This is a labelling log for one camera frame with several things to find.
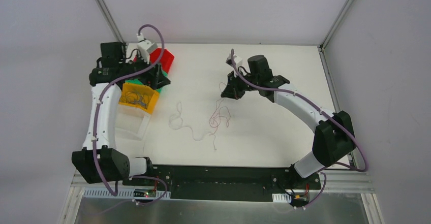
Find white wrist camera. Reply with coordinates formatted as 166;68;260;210
226;54;243;69
136;34;158;65

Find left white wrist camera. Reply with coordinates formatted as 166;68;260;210
136;34;158;65

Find dark wires in yellow bin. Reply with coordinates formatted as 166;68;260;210
120;91;152;110

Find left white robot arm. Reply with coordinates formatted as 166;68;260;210
71;39;171;186

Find aluminium front rail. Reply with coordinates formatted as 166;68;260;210
71;165;375;194

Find green plastic bin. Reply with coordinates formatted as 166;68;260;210
126;70;168;93

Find yellow plastic bin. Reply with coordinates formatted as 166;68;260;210
119;83;160;114

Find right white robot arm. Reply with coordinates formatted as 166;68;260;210
221;54;356;188

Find right controller board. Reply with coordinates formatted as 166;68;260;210
290;195;309;207

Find red blue cable pile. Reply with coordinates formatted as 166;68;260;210
208;82;231;136

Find left controller board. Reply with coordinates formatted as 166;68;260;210
133;188;157;199

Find clear plastic bin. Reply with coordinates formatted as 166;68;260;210
115;104;151;140

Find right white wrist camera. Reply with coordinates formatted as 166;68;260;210
226;54;243;69

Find white cable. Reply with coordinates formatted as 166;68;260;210
168;101;217;152

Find red plastic bin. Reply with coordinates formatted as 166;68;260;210
126;48;174;73

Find controller board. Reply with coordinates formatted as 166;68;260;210
290;195;309;207
133;188;157;199

